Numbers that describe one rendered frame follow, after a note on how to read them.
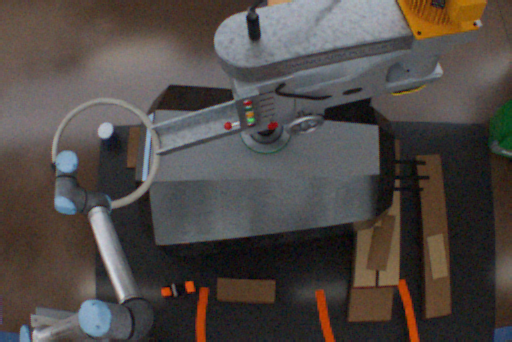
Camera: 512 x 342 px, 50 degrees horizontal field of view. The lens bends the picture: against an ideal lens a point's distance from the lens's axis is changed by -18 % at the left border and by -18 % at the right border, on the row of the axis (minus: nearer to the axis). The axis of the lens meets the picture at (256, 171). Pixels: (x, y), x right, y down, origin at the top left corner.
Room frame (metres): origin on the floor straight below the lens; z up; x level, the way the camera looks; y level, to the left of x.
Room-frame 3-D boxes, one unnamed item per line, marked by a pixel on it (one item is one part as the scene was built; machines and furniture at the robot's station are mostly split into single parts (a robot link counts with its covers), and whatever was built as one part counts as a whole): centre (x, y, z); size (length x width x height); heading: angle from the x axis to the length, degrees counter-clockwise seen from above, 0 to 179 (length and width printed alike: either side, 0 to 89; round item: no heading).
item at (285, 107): (1.01, -0.15, 1.32); 0.36 x 0.22 x 0.45; 95
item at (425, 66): (1.06, -0.73, 1.34); 0.19 x 0.19 x 0.20
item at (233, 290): (0.43, 0.16, 0.07); 0.30 x 0.12 x 0.12; 78
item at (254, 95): (0.88, -0.01, 1.37); 0.08 x 0.03 x 0.28; 95
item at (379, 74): (1.02, -0.46, 1.30); 0.74 x 0.23 x 0.49; 95
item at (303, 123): (0.89, -0.20, 1.20); 0.15 x 0.10 x 0.15; 95
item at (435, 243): (0.37, -0.91, 0.13); 0.25 x 0.10 x 0.01; 178
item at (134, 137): (1.36, 0.65, 0.02); 0.25 x 0.10 x 0.01; 170
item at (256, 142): (1.00, -0.07, 0.86); 0.21 x 0.21 x 0.01
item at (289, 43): (1.03, -0.42, 1.62); 0.96 x 0.25 x 0.17; 95
